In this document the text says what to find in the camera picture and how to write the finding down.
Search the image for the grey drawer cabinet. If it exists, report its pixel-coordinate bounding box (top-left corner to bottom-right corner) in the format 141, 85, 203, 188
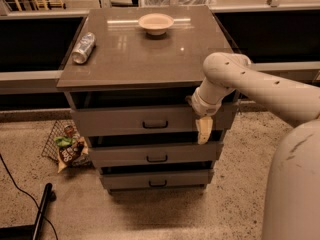
57, 6, 239, 178

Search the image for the grey drawer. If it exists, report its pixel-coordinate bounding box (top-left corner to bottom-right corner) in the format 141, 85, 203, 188
89, 142, 223, 167
70, 101, 239, 138
100, 169, 213, 191

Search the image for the brown chip bag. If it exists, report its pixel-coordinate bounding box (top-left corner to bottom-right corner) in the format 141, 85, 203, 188
58, 137, 89, 172

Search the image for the small brown jar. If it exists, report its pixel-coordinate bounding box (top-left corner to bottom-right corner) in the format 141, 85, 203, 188
64, 125, 74, 137

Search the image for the grey metal railing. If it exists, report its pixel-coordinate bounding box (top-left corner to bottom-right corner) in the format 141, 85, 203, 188
0, 61, 320, 95

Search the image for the green snack packet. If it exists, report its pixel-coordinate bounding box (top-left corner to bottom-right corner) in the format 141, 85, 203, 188
54, 136, 75, 148

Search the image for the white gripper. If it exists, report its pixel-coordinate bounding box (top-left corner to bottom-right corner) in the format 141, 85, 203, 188
185, 88, 221, 145

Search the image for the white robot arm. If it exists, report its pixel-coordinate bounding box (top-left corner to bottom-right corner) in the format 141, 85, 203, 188
188, 52, 320, 240

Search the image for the black stand base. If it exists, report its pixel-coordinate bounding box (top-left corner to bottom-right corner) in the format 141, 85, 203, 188
0, 183, 54, 240

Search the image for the black cable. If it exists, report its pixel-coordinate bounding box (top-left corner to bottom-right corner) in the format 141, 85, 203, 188
0, 153, 60, 240

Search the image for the silver soda can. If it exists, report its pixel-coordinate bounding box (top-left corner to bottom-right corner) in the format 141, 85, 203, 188
71, 32, 96, 64

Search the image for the black wire basket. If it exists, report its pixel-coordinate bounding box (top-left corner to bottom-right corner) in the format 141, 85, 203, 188
41, 119, 80, 163

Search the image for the beige bowl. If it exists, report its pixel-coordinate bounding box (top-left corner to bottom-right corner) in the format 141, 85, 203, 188
138, 13, 174, 36

